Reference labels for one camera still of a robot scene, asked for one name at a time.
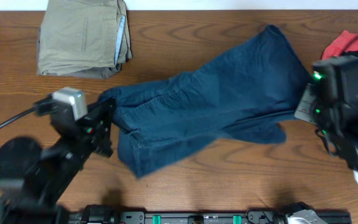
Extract dark blue denim shorts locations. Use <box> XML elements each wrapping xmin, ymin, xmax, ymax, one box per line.
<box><xmin>99</xmin><ymin>26</ymin><xmax>311</xmax><ymax>178</ymax></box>

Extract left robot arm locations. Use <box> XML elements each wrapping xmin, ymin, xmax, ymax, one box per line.
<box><xmin>0</xmin><ymin>96</ymin><xmax>116</xmax><ymax>223</ymax></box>

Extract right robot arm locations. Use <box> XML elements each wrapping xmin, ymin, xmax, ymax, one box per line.
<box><xmin>295</xmin><ymin>55</ymin><xmax>358</xmax><ymax>184</ymax></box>

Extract red garment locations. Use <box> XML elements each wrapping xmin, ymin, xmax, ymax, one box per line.
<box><xmin>321</xmin><ymin>30</ymin><xmax>358</xmax><ymax>60</ymax></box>

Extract folded khaki trousers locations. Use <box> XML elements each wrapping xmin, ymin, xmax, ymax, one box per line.
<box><xmin>37</xmin><ymin>0</ymin><xmax>132</xmax><ymax>79</ymax></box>

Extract left black cable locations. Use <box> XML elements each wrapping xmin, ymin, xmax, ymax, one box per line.
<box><xmin>0</xmin><ymin>105</ymin><xmax>40</xmax><ymax>141</ymax></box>

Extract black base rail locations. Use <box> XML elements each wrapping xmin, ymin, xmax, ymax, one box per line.
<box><xmin>66</xmin><ymin>202</ymin><xmax>352</xmax><ymax>224</ymax></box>

